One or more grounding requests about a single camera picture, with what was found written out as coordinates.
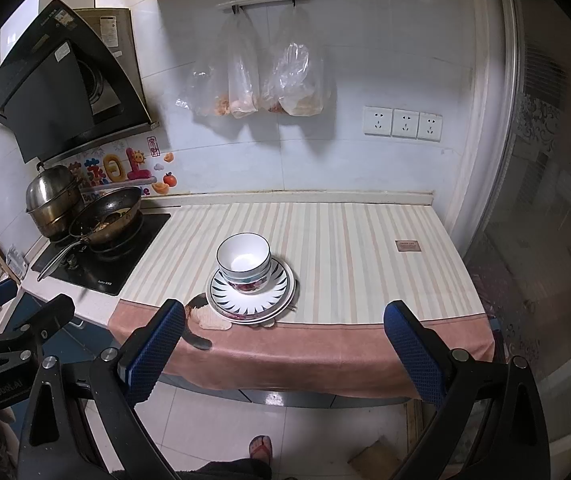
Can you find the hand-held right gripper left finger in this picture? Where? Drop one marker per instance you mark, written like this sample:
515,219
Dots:
153,355

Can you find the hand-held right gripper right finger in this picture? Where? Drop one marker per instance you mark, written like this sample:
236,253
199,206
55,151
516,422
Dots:
415,355

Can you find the plain white bowl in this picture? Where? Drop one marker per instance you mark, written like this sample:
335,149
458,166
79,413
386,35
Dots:
230,276

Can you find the white bowl red flower print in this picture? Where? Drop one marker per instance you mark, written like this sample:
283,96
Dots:
245,286

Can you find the large white pink-floral plate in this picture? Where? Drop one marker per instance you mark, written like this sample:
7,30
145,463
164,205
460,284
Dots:
265,317

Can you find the white bowl coloured dots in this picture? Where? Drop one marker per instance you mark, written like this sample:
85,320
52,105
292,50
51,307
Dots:
243,255

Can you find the white plate blue leaf pattern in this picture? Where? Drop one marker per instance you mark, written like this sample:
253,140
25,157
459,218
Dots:
278,285

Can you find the black gas stove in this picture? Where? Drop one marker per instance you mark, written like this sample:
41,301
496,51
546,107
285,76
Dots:
115,270

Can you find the cardboard box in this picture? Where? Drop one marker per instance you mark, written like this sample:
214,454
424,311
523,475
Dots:
375,460

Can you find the stainless steel pot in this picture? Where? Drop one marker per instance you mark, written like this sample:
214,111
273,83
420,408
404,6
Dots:
52,195

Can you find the dark frying pan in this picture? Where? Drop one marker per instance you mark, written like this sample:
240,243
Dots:
110,210

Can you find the striped tablecloth pink border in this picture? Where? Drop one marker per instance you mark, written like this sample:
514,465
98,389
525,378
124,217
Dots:
345,250

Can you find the blue base cabinet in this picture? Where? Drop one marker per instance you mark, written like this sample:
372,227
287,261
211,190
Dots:
285,399

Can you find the red slipper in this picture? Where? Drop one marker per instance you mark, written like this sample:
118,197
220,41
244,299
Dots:
261,449

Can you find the person's dark trouser leg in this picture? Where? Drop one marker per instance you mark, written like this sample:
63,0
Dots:
238,471

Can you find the sliding glass door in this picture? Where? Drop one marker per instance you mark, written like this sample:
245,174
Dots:
545,210

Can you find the black range hood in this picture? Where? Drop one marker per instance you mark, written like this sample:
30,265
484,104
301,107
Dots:
50,85

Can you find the crumpled clear plastic bag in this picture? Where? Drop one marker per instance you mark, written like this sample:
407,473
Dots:
203,90

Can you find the narrow clear plastic bag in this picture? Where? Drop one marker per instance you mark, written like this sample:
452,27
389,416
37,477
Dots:
243,75

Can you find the wide clear plastic bag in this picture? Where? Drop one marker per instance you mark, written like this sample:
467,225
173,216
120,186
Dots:
293,75

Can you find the colourful letter wall stickers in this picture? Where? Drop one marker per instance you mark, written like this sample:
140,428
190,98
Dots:
115,167

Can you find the orange fruit wall sticker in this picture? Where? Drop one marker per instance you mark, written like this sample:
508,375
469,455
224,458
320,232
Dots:
169,179

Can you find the red seal wall sticker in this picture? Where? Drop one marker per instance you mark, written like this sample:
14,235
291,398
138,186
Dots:
153,143

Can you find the white wall socket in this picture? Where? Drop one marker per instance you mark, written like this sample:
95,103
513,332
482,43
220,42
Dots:
405,123
430,127
378,121

